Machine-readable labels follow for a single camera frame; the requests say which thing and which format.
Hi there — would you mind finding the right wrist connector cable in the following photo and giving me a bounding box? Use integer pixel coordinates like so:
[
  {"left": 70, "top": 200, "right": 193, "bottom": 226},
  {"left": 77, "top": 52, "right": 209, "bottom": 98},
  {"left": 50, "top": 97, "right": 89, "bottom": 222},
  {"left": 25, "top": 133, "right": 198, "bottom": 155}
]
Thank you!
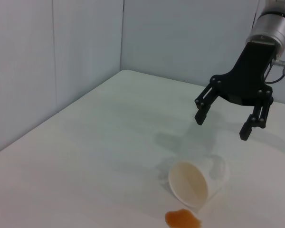
[{"left": 265, "top": 59, "right": 285, "bottom": 84}]

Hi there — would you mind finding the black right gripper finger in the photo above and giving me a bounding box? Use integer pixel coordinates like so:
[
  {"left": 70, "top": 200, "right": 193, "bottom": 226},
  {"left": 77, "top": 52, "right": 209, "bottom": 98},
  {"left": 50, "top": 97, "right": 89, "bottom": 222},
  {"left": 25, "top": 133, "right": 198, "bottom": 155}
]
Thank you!
[
  {"left": 194, "top": 80, "right": 223, "bottom": 126},
  {"left": 239, "top": 95, "right": 274, "bottom": 141}
]

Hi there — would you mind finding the brown liquid stain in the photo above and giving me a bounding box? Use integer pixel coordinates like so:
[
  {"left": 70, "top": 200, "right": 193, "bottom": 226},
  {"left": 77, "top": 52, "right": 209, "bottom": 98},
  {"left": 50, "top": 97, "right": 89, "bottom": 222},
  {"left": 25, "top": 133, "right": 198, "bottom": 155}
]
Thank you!
[{"left": 165, "top": 208, "right": 202, "bottom": 228}]

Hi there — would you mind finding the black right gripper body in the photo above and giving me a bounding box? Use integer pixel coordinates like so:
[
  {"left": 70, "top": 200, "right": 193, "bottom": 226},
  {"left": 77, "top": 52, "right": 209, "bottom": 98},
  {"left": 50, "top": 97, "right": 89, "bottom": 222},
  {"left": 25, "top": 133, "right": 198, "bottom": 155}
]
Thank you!
[{"left": 209, "top": 41, "right": 276, "bottom": 106}]

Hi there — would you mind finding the white paper cup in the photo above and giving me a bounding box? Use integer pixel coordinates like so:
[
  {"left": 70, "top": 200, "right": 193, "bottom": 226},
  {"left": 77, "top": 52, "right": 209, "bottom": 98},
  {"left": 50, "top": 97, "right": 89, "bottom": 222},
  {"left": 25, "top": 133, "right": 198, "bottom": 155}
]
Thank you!
[{"left": 168, "top": 155, "right": 230, "bottom": 208}]

